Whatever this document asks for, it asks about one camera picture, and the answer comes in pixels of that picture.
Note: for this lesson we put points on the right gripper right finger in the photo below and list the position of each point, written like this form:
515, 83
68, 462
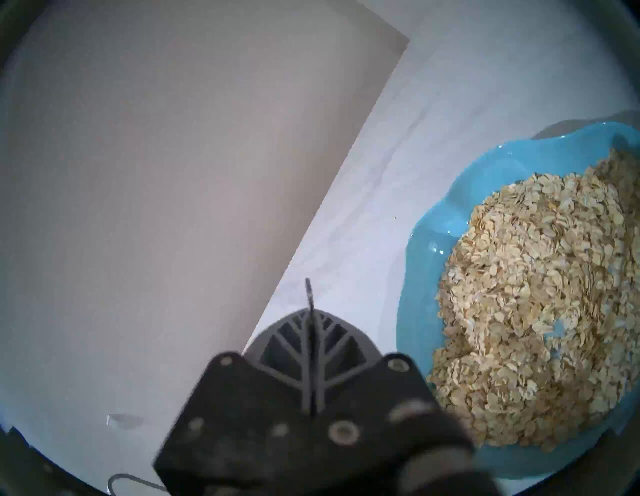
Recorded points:
365, 390

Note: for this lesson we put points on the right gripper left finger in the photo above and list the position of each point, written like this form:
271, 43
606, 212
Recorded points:
235, 410

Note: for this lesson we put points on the blue scalloped bowl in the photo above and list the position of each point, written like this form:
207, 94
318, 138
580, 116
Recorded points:
425, 260

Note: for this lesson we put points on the curved steel faucet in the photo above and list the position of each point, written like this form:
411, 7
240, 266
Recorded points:
140, 481

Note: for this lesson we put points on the large oat flake heap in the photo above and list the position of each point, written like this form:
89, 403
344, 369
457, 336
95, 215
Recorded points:
530, 300

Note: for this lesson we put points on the white wall switch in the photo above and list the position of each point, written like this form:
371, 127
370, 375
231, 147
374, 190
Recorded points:
120, 420

